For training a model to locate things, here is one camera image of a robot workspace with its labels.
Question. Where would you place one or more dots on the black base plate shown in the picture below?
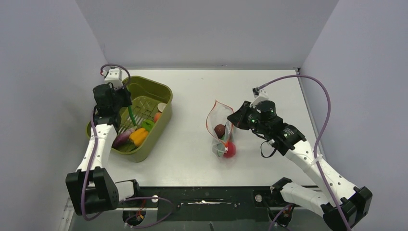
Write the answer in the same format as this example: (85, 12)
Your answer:
(208, 203)

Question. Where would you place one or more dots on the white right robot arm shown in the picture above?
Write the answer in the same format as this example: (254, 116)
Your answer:
(340, 203)

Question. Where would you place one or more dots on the olive green plastic bin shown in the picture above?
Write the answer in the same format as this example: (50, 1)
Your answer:
(145, 94)

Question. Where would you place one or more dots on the red yellow apple toy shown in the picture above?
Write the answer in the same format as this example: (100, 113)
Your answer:
(230, 150)

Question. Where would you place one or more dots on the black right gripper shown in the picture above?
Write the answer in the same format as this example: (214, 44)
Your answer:
(238, 118)

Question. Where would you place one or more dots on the white mushroom toy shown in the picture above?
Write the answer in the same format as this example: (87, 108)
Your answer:
(161, 107)

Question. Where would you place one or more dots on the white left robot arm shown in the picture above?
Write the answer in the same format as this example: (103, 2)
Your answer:
(91, 189)

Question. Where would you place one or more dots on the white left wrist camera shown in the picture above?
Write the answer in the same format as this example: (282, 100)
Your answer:
(114, 78)

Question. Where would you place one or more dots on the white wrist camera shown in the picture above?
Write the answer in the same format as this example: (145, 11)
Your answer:
(259, 95)
(114, 78)

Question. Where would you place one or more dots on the purple eggplant toy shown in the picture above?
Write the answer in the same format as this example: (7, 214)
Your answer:
(122, 138)

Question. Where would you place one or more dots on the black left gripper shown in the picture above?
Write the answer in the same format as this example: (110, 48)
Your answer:
(126, 94)

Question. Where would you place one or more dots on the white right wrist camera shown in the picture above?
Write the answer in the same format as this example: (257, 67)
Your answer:
(259, 95)

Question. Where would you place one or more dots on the clear zip bag orange zipper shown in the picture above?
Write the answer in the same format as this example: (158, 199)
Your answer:
(218, 115)

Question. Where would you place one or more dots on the orange round fruit toy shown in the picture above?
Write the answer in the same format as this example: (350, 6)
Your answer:
(157, 117)

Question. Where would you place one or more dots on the dark red round fruit toy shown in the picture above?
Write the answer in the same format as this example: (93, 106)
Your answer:
(220, 130)

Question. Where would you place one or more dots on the orange bell pepper toy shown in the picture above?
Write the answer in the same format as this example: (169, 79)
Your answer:
(137, 137)

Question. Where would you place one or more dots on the green chili pepper toy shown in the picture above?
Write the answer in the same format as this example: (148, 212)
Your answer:
(220, 147)

